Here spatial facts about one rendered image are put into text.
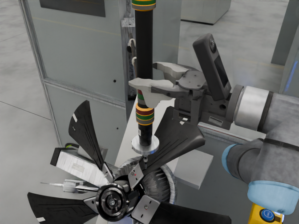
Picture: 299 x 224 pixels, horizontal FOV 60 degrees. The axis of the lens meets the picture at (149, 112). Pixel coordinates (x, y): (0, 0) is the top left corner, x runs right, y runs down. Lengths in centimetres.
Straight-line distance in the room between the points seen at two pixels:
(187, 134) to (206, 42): 40
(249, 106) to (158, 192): 58
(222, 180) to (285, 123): 126
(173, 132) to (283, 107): 43
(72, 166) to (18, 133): 222
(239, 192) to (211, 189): 18
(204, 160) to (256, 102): 105
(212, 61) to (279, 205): 25
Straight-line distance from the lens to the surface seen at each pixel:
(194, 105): 49
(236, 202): 181
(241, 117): 47
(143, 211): 88
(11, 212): 256
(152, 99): 51
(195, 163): 147
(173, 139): 81
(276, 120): 47
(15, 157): 302
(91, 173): 109
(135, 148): 65
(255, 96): 48
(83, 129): 95
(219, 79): 47
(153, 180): 97
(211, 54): 46
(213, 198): 186
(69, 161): 115
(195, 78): 51
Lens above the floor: 192
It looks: 36 degrees down
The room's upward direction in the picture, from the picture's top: straight up
